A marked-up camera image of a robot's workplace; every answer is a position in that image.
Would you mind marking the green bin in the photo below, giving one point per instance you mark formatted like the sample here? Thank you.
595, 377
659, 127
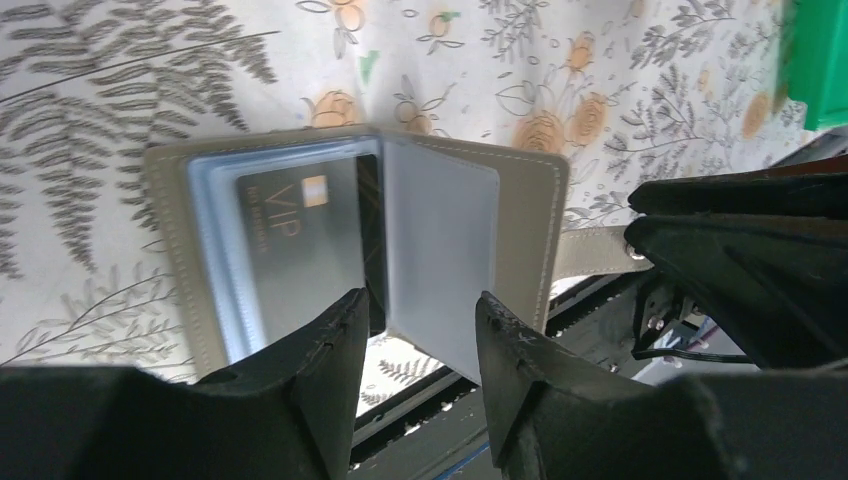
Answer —
812, 60

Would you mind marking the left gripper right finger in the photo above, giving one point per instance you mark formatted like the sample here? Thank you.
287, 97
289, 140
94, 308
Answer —
553, 415

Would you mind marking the grey card holder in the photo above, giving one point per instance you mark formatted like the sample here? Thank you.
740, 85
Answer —
460, 218

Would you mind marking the floral table mat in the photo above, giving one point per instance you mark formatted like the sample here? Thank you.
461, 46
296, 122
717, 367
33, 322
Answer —
626, 91

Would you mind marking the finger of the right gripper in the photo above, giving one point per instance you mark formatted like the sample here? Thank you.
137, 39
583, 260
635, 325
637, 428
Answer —
767, 192
776, 285

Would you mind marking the black VIP card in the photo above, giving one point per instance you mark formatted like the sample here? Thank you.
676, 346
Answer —
314, 232

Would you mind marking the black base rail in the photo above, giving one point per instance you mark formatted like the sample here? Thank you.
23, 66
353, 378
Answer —
423, 420

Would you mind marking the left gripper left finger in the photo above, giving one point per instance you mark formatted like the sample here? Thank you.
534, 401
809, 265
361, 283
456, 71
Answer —
285, 412

